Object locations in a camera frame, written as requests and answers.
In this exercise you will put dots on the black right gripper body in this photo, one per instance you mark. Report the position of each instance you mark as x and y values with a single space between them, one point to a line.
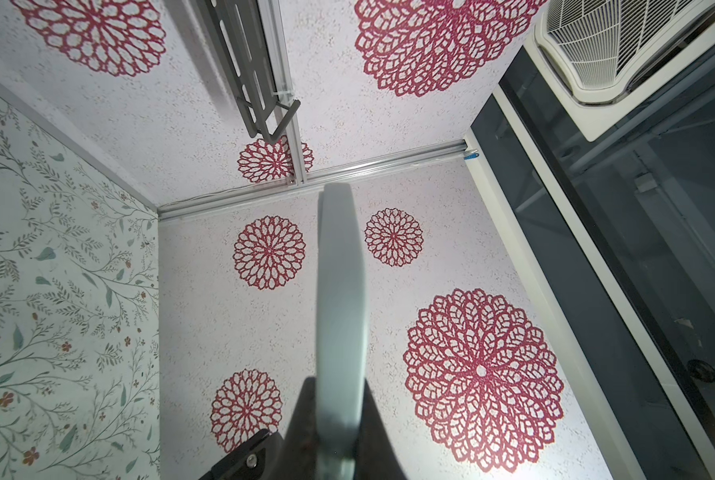
251 460

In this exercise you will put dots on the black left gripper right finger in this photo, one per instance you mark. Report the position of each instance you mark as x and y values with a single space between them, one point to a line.
375 457

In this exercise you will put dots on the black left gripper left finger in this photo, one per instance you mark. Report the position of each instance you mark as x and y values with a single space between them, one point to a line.
296 459

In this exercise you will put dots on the black phone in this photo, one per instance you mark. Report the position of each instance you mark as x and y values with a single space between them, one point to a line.
342 329

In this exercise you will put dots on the white ceiling air vent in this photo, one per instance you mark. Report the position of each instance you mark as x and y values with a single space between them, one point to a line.
603 59

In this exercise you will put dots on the grey wall shelf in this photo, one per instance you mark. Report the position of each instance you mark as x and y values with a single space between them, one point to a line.
247 39

